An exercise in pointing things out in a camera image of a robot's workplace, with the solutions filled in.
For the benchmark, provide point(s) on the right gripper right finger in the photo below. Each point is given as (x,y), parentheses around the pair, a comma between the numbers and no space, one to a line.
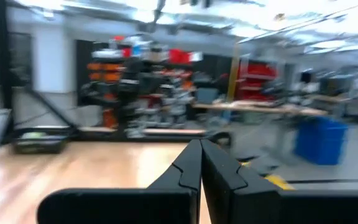
(228,180)

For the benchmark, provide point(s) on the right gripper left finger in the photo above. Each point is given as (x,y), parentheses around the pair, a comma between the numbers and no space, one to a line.
(185,174)

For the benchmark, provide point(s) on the green USB wall charger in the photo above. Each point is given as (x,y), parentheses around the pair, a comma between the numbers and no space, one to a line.
(33,135)

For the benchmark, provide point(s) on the blue storage bin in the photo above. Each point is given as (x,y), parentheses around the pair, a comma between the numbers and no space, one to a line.
(320,140)

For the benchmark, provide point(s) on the black plastic basket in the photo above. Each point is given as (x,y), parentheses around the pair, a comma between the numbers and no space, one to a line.
(39,144)

